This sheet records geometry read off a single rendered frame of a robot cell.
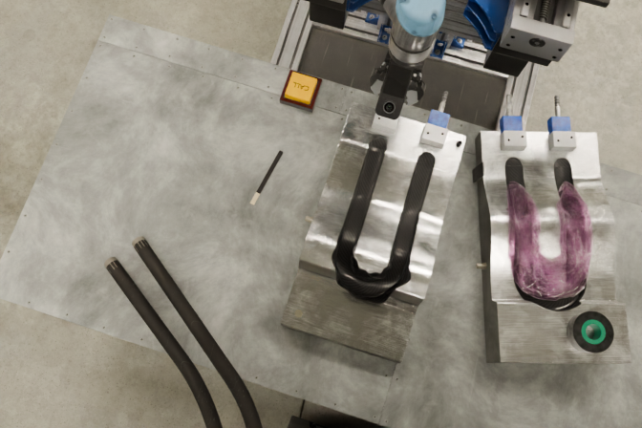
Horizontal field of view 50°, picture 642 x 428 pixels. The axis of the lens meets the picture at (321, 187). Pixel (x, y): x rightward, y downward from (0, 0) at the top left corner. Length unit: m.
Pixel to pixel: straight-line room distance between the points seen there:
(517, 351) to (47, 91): 1.87
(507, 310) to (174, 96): 0.88
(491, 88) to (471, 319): 1.02
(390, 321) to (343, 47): 1.14
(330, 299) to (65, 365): 1.20
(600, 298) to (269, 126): 0.80
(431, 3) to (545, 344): 0.72
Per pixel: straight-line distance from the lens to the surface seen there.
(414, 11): 1.09
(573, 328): 1.46
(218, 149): 1.59
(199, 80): 1.66
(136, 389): 2.37
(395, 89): 1.26
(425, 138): 1.49
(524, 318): 1.46
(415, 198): 1.49
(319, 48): 2.34
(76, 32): 2.73
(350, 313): 1.45
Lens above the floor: 2.30
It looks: 75 degrees down
